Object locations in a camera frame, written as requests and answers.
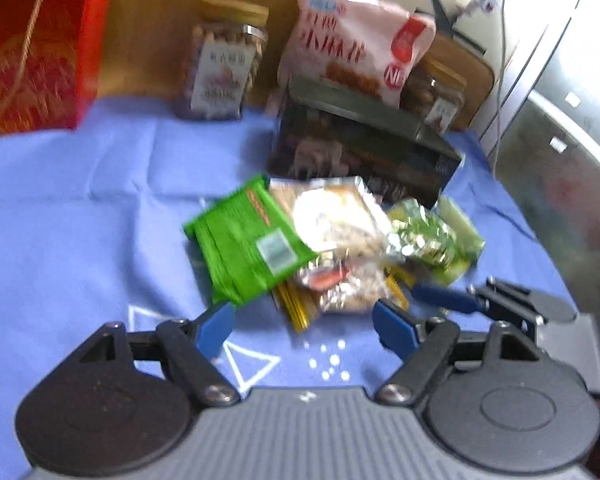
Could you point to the wooden board backdrop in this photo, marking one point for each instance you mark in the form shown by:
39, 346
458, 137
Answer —
148, 43

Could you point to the left nut jar gold lid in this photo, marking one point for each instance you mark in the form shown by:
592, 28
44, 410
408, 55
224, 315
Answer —
225, 52

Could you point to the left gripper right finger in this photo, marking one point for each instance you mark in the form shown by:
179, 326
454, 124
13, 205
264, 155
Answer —
424, 347

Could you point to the pink twisted-dough snack bag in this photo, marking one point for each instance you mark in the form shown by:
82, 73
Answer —
369, 46

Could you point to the black sheep storage box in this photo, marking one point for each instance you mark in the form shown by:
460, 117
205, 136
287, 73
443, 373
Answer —
328, 131

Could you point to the right nut jar gold lid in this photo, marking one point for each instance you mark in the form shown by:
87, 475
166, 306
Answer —
434, 101

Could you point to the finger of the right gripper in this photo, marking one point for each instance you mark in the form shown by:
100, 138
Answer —
445, 298

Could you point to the red gift bag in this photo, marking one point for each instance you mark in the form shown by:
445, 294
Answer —
50, 52

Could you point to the gold mooncake packet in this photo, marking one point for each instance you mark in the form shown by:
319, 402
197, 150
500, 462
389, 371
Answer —
300, 304

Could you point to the nut jar gold lid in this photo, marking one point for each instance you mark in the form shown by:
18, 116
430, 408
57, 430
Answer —
225, 52
434, 101

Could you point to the clear cake packet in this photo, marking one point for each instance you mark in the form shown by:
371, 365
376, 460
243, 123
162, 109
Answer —
334, 215

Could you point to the brown cushion board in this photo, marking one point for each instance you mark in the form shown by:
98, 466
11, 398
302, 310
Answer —
457, 63

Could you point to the blue printed tablecloth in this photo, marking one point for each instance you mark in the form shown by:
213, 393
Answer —
91, 232

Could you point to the red spicy snack packet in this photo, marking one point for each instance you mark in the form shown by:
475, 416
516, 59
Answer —
324, 272

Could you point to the green pea snack packet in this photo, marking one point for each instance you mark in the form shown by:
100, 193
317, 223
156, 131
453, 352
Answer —
439, 245

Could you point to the green tea snack packet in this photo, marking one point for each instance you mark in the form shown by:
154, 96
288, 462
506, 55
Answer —
248, 244

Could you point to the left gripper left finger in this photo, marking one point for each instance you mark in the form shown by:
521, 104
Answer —
188, 348

